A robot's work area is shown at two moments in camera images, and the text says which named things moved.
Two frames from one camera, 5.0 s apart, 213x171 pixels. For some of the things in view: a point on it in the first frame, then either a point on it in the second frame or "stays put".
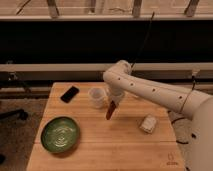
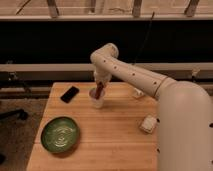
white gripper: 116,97 -> 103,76
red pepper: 111,109 -> 99,89
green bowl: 60,135 stays put
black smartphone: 69,94 stays put
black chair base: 18,114 stays put
